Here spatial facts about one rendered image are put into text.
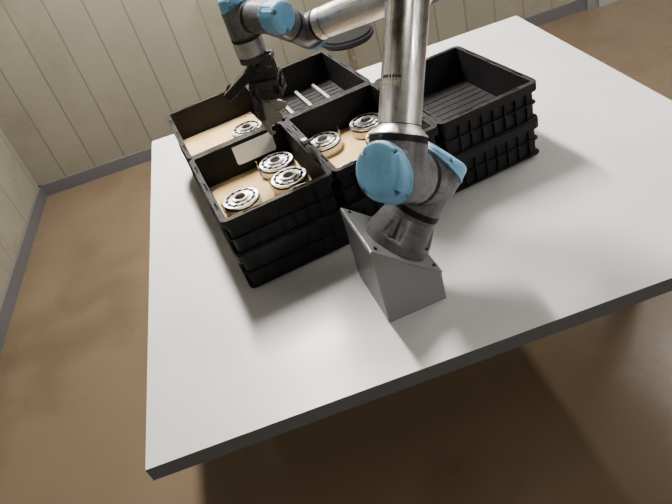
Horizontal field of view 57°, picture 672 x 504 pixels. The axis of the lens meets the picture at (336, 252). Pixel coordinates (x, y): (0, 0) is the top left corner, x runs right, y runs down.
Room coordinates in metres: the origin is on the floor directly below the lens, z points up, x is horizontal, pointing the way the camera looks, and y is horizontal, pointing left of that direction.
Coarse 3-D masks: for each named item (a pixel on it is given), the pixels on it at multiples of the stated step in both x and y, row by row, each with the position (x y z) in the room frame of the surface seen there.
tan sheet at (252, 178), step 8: (256, 168) 1.66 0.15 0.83; (240, 176) 1.64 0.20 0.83; (248, 176) 1.62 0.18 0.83; (256, 176) 1.61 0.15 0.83; (224, 184) 1.62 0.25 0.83; (232, 184) 1.61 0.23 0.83; (240, 184) 1.59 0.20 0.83; (248, 184) 1.58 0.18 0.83; (256, 184) 1.56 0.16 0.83; (264, 184) 1.55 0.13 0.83; (216, 192) 1.59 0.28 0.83; (224, 192) 1.58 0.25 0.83; (264, 192) 1.50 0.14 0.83; (272, 192) 1.49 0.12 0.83; (216, 200) 1.55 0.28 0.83; (264, 200) 1.46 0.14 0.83
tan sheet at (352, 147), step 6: (336, 132) 1.72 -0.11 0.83; (342, 132) 1.70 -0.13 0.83; (348, 132) 1.69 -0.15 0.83; (342, 138) 1.67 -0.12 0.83; (348, 138) 1.66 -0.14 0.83; (354, 138) 1.64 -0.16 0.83; (342, 144) 1.63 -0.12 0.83; (348, 144) 1.62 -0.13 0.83; (354, 144) 1.61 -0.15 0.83; (360, 144) 1.60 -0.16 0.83; (342, 150) 1.60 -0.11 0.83; (348, 150) 1.58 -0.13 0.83; (354, 150) 1.57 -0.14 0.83; (360, 150) 1.56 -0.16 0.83; (336, 156) 1.57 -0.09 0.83; (342, 156) 1.56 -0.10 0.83; (348, 156) 1.55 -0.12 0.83; (354, 156) 1.54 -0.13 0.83; (336, 162) 1.54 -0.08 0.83; (342, 162) 1.53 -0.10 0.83
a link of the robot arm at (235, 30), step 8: (224, 0) 1.53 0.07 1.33; (232, 0) 1.52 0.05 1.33; (240, 0) 1.53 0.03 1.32; (224, 8) 1.53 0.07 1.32; (232, 8) 1.52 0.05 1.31; (240, 8) 1.51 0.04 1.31; (224, 16) 1.54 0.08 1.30; (232, 16) 1.52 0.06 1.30; (232, 24) 1.53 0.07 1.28; (240, 24) 1.50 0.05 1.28; (232, 32) 1.53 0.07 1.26; (240, 32) 1.52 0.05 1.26; (248, 32) 1.51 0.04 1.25; (232, 40) 1.54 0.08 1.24; (240, 40) 1.53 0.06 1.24; (248, 40) 1.52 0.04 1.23
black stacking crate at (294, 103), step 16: (304, 64) 2.13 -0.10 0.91; (320, 64) 2.14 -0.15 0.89; (336, 64) 2.01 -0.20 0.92; (288, 80) 2.11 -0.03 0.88; (304, 80) 2.12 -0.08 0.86; (320, 80) 2.14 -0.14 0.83; (336, 80) 2.06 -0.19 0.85; (352, 80) 1.90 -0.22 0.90; (288, 96) 2.10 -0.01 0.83; (304, 96) 2.06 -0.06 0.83; (320, 96) 2.02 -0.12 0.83
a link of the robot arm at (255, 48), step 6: (252, 42) 1.53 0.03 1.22; (258, 42) 1.53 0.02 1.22; (234, 48) 1.55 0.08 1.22; (240, 48) 1.53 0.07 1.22; (246, 48) 1.52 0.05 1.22; (252, 48) 1.52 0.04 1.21; (258, 48) 1.53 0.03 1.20; (264, 48) 1.55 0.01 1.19; (240, 54) 1.54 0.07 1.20; (246, 54) 1.53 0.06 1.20; (252, 54) 1.52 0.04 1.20; (258, 54) 1.53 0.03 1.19; (246, 60) 1.54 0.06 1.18
